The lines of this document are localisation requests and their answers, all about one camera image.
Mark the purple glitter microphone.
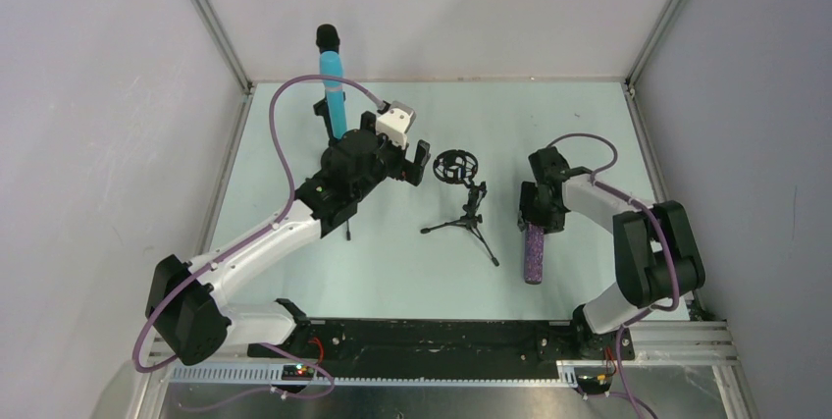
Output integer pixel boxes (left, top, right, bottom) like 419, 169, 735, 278
523, 224, 545, 285

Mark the tripod stand with shock mount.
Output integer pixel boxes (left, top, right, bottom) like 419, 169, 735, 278
419, 149, 501, 269

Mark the round base clip mic stand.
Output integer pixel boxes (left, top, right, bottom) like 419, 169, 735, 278
313, 97, 345, 174

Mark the teal blue microphone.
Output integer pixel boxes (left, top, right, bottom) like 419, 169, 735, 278
319, 50, 347, 139

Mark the black microphone orange end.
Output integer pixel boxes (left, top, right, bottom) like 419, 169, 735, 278
315, 24, 340, 54

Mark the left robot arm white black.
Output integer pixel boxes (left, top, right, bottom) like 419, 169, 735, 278
145, 130, 430, 366

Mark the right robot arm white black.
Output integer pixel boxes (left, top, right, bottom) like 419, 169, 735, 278
518, 146, 705, 353

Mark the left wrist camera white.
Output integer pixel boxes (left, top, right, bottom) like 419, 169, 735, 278
375, 101, 416, 150

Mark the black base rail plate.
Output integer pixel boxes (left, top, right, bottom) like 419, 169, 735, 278
280, 318, 636, 381

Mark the right aluminium frame post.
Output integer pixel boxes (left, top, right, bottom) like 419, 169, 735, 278
624, 0, 686, 97

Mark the aluminium frame post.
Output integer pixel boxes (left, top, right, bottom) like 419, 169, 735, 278
624, 0, 686, 97
190, 0, 252, 95

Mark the left aluminium frame post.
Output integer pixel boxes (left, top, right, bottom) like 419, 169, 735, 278
190, 0, 252, 95

